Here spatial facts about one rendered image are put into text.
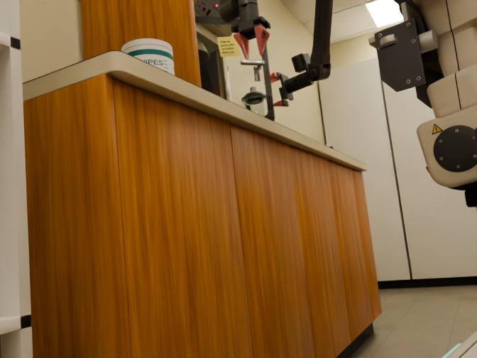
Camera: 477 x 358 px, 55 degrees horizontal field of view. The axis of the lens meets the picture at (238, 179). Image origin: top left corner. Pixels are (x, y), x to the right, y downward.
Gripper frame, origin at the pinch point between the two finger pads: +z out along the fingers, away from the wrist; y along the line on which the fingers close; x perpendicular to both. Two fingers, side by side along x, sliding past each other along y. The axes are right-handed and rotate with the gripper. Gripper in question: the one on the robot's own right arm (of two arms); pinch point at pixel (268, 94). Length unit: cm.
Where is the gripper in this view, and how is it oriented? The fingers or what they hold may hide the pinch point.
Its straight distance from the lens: 193.0
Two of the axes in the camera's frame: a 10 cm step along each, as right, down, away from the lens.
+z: -8.2, 2.6, 5.1
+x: -5.2, 0.3, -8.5
